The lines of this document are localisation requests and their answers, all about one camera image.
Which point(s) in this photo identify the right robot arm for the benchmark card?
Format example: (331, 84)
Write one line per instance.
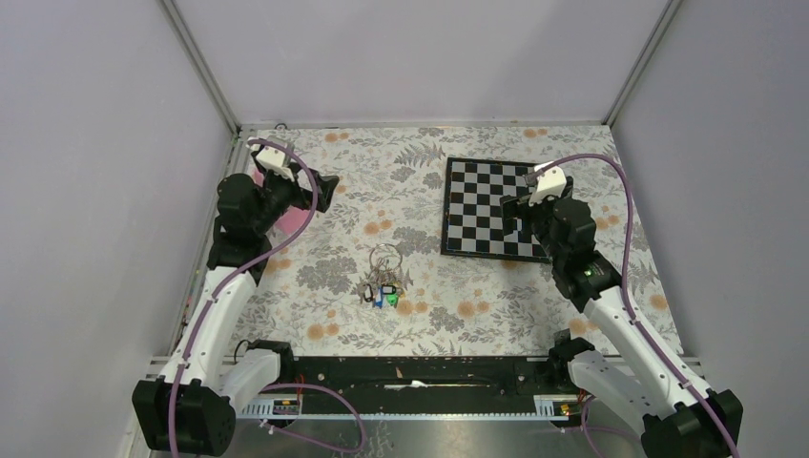
(674, 411)

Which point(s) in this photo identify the floral table mat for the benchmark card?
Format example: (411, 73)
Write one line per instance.
(391, 190)

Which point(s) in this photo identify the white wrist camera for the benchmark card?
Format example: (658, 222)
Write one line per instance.
(548, 182)
(271, 160)

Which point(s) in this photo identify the white cable duct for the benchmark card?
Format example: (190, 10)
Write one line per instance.
(425, 405)

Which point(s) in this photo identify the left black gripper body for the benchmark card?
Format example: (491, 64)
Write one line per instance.
(280, 193)

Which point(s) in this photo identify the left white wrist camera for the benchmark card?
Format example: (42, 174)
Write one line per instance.
(271, 160)

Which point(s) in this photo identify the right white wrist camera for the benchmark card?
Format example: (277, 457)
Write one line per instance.
(548, 182)

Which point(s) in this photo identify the pink box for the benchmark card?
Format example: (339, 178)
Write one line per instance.
(291, 221)

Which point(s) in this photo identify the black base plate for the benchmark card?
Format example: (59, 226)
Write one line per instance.
(345, 378)

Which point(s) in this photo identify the black white chessboard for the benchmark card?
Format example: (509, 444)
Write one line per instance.
(473, 224)

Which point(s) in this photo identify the keyring with coloured keys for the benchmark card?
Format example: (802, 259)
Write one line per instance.
(383, 284)

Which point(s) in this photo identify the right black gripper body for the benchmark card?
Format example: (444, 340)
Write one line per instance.
(540, 218)

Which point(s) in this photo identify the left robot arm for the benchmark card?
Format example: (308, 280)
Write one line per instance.
(191, 406)

